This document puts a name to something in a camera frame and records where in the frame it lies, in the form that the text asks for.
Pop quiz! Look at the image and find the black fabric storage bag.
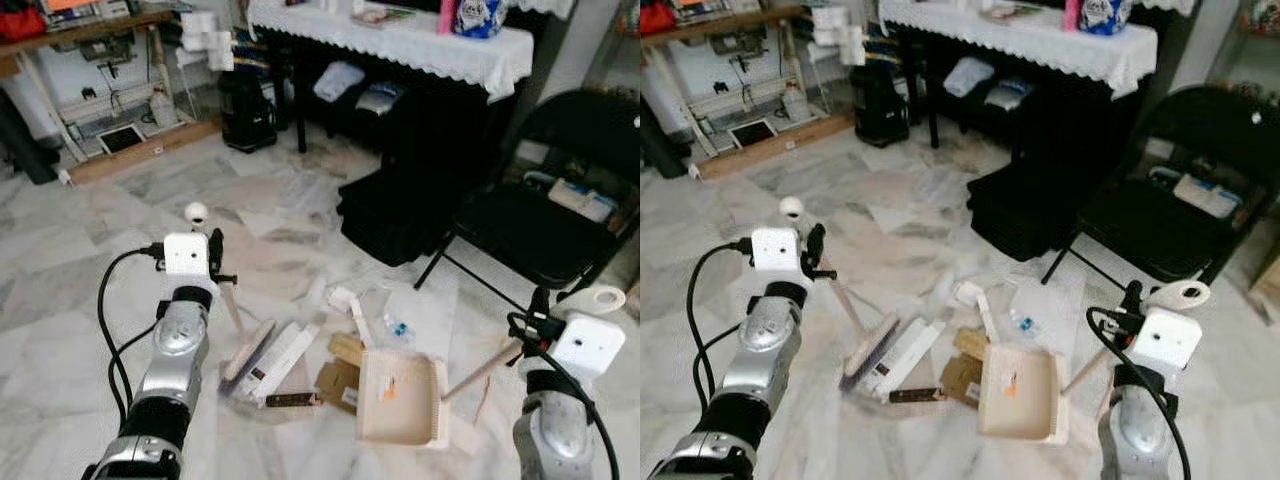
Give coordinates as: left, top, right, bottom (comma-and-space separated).
965, 160, 1091, 263
335, 165, 471, 266

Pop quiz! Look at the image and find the long white carton box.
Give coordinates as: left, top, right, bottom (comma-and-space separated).
235, 322, 321, 408
865, 318, 946, 403

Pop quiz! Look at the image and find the beige dustpan with wooden handle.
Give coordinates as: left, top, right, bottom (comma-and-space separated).
355, 285, 628, 449
978, 280, 1211, 446

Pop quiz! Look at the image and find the printed brown cardboard piece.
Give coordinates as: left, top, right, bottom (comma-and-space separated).
952, 328, 991, 361
328, 333, 366, 366

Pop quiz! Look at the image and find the white plastic bag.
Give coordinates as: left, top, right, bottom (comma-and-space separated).
945, 57, 996, 98
313, 62, 366, 101

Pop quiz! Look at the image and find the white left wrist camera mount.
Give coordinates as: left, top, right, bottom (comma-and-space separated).
750, 227, 804, 286
163, 232, 211, 291

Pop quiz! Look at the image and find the black folding chair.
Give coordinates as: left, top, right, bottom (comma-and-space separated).
415, 88, 641, 301
1040, 85, 1280, 291

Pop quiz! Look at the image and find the grey plastic bag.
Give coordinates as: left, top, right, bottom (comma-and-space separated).
985, 78, 1033, 109
355, 82, 404, 114

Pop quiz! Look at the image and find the blue white printed pack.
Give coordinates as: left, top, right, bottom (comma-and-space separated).
452, 0, 511, 39
1078, 0, 1136, 36

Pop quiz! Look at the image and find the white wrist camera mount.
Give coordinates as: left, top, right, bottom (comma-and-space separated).
163, 232, 211, 291
1130, 307, 1203, 373
750, 227, 804, 286
550, 313, 628, 379

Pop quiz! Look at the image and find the small white carton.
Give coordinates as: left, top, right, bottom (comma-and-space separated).
950, 280, 1001, 341
325, 285, 376, 346

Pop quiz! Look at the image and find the red bag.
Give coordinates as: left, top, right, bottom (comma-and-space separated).
0, 5, 46, 43
640, 2, 678, 39

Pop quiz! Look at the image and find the flat brown cardboard piece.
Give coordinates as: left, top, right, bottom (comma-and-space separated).
940, 355, 986, 406
315, 360, 363, 411

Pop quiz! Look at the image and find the long wooden plank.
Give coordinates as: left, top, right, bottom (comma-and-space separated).
695, 112, 856, 181
68, 118, 223, 186

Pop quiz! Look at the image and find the white framed dark panel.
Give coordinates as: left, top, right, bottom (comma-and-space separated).
728, 120, 779, 149
97, 125, 146, 156

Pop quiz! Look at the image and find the clear plastic packaging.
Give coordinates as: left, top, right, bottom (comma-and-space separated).
378, 288, 451, 353
1005, 283, 1076, 346

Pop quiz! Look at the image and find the flat printed booklet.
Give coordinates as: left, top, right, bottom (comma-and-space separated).
350, 5, 416, 26
980, 2, 1041, 23

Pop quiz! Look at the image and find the black table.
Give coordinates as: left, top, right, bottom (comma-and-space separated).
885, 30, 1151, 201
250, 30, 521, 201

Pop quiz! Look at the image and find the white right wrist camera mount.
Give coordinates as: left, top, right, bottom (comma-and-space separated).
550, 313, 628, 379
1130, 307, 1203, 373

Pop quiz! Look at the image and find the white flat package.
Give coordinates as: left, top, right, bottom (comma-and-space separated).
525, 172, 621, 223
1150, 168, 1246, 219

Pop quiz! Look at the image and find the wooden workbench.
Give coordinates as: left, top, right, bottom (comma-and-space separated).
640, 5, 811, 161
0, 8, 186, 166

